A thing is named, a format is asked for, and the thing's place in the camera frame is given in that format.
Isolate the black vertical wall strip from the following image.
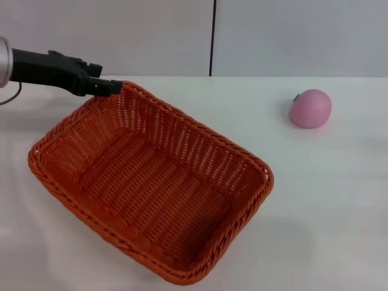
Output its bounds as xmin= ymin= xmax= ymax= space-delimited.
xmin=208 ymin=0 xmax=218 ymax=77

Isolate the thin black cable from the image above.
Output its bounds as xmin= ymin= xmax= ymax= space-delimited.
xmin=0 ymin=81 xmax=22 ymax=105

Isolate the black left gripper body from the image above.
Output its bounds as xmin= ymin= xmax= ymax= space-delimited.
xmin=10 ymin=48 xmax=92 ymax=97

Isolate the pink peach toy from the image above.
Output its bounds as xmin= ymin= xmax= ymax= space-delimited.
xmin=289 ymin=89 xmax=333 ymax=130

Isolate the orange woven plastic basket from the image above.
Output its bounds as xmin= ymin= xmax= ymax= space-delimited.
xmin=27 ymin=81 xmax=275 ymax=286

